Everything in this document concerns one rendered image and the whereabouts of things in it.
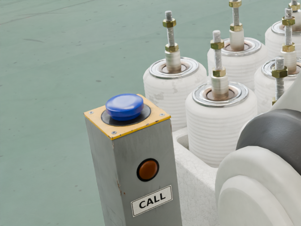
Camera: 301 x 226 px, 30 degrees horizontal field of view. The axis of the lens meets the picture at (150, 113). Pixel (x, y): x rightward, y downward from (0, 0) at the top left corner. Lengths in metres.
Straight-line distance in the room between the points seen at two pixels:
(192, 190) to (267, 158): 0.41
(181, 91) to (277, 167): 0.48
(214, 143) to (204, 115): 0.04
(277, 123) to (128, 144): 0.24
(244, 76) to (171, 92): 0.13
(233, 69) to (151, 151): 0.32
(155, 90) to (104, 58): 0.80
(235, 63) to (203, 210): 0.24
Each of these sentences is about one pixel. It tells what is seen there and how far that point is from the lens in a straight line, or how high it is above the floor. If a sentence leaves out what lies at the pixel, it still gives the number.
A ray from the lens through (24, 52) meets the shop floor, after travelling 1.77.
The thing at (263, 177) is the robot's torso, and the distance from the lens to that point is 0.34.
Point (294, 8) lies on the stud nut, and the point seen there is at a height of 0.29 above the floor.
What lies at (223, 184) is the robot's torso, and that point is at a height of 0.37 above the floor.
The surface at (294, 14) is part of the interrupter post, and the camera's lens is 0.96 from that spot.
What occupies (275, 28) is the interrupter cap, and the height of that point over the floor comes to 0.25.
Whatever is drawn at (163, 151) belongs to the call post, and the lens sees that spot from 0.59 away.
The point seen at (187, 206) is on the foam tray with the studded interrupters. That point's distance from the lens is 0.78.
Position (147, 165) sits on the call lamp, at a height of 0.27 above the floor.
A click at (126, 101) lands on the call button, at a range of 0.58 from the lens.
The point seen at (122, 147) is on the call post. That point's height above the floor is 0.30.
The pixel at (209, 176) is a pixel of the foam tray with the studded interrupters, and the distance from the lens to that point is 0.72.
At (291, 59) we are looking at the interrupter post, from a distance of 0.80.
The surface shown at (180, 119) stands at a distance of 0.83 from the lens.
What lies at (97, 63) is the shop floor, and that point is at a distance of 1.58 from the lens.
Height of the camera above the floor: 0.59
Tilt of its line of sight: 28 degrees down
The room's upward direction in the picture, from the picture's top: 7 degrees counter-clockwise
